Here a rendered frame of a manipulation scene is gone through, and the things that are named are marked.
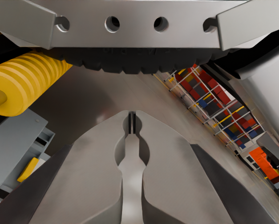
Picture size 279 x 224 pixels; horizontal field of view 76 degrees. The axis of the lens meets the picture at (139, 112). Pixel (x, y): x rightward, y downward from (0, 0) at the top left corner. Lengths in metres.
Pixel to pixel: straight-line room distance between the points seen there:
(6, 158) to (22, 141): 0.07
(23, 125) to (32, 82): 0.40
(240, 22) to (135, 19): 0.09
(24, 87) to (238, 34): 0.23
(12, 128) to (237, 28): 0.58
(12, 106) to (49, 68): 0.08
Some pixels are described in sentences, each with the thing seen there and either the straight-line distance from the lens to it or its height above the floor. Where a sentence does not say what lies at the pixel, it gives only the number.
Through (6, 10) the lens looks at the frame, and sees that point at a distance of 0.21.
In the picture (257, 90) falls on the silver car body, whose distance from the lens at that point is 0.43.
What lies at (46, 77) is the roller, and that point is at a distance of 0.29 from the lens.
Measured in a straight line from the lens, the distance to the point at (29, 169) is 0.63.
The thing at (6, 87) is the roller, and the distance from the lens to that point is 0.25.
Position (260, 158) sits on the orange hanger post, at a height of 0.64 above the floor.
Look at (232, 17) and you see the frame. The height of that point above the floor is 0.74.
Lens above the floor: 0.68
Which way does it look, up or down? 20 degrees down
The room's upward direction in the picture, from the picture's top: 49 degrees clockwise
